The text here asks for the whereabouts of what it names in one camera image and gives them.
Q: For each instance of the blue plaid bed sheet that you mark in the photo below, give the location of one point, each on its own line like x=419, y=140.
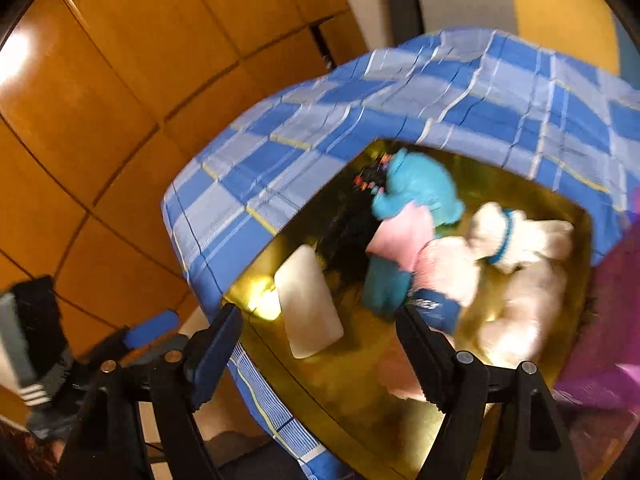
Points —
x=476, y=92

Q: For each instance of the wooden wardrobe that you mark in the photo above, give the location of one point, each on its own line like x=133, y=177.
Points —
x=103, y=102

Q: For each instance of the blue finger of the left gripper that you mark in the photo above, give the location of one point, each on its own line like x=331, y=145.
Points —
x=157, y=326

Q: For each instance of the purple cardboard box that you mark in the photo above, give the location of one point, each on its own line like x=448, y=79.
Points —
x=603, y=368

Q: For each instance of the white foam sponge block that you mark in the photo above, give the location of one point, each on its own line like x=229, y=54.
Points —
x=310, y=318

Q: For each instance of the teal and pink knit item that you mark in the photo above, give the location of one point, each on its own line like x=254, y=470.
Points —
x=412, y=195

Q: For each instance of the grey yellow blue headboard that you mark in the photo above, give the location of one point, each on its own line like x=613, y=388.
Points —
x=584, y=29

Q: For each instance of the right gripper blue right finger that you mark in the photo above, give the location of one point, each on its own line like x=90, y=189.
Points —
x=430, y=354

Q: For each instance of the white knitted glove blue band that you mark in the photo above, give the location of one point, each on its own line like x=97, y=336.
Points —
x=528, y=252

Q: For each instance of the black beaded hair wig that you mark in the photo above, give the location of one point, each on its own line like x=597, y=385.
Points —
x=342, y=248

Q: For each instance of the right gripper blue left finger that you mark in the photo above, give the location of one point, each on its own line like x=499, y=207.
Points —
x=207, y=353

